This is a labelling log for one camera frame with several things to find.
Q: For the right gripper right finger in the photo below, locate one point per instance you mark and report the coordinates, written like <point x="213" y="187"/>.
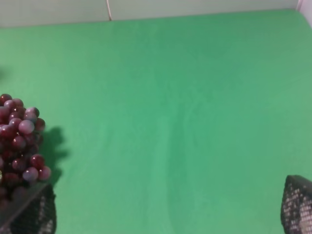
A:
<point x="296" y="206"/>

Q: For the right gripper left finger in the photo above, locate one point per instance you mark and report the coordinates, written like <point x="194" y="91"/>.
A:
<point x="31" y="211"/>

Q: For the red artificial grape bunch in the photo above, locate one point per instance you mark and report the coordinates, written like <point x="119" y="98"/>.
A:
<point x="21" y="165"/>

